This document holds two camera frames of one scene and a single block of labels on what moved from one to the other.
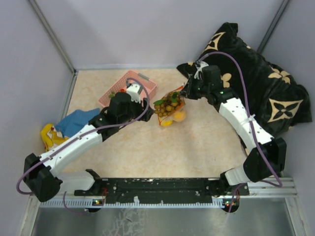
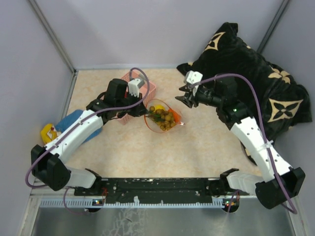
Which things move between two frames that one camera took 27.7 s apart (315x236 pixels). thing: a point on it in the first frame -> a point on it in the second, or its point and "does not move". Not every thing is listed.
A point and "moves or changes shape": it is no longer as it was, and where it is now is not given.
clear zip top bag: x=171 y=103 moves or changes shape
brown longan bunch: x=166 y=106 -> x=165 y=119
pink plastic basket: x=146 y=92 does not move
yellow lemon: x=167 y=123 -> x=159 y=106
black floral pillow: x=277 y=100 does not move
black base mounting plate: x=166 y=188 does not move
